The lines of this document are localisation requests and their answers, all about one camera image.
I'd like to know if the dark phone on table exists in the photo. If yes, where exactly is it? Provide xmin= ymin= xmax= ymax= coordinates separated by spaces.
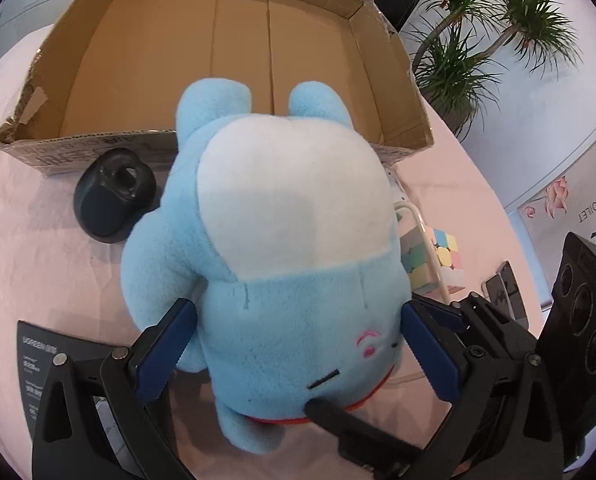
xmin=481 ymin=261 xmax=529 ymax=330

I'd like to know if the blue white plush toy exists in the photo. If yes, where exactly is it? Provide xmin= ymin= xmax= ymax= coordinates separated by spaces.
xmin=120 ymin=78 xmax=412 ymax=454

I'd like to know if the white folding stand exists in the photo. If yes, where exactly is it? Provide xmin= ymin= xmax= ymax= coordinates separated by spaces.
xmin=383 ymin=164 xmax=452 ymax=304

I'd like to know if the toilet sign banner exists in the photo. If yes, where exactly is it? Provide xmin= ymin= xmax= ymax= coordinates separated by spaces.
xmin=519 ymin=158 xmax=596 ymax=286

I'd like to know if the brown cardboard box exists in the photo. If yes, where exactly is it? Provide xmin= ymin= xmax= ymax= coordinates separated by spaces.
xmin=0 ymin=0 xmax=433 ymax=174

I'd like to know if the potted palm plant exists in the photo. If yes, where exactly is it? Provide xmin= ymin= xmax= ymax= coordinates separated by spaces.
xmin=409 ymin=0 xmax=581 ymax=141

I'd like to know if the pastel rubik's cube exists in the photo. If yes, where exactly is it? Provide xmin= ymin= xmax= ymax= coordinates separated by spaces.
xmin=400 ymin=226 xmax=465 ymax=296

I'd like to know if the black round figurine toy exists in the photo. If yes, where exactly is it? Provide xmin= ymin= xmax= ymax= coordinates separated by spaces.
xmin=74 ymin=148 xmax=157 ymax=244

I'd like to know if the black charger box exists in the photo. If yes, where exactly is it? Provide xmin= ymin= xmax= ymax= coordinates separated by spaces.
xmin=16 ymin=320 xmax=144 ymax=476

